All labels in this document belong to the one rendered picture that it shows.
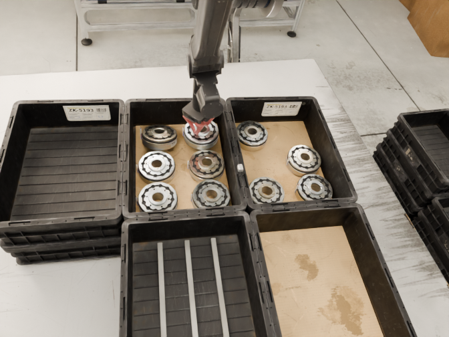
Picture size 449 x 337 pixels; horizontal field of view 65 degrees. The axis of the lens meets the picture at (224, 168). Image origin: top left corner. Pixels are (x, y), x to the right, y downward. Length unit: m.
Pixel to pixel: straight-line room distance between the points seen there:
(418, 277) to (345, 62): 2.20
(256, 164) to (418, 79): 2.41
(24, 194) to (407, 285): 1.11
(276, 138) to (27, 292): 0.83
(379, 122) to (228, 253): 2.00
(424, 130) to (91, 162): 1.58
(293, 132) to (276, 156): 0.13
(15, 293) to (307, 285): 0.74
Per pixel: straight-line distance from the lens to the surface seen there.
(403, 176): 1.88
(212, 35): 0.71
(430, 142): 2.00
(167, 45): 2.93
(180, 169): 1.04
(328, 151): 1.09
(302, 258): 0.96
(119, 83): 1.51
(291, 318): 0.90
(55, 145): 1.15
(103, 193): 1.02
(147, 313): 0.87
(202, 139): 1.04
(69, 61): 2.83
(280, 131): 1.19
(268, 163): 1.10
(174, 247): 0.92
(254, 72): 1.61
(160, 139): 1.04
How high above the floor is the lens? 1.67
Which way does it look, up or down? 53 degrees down
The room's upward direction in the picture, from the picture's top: 11 degrees clockwise
